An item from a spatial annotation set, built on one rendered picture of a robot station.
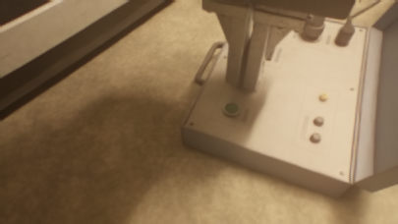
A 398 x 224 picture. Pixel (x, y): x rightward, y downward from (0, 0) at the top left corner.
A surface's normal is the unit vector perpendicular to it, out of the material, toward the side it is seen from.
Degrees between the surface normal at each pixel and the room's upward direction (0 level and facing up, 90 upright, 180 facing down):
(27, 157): 0
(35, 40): 90
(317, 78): 0
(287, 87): 0
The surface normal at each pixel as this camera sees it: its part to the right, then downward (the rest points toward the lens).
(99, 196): 0.00, -0.60
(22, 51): 0.79, 0.48
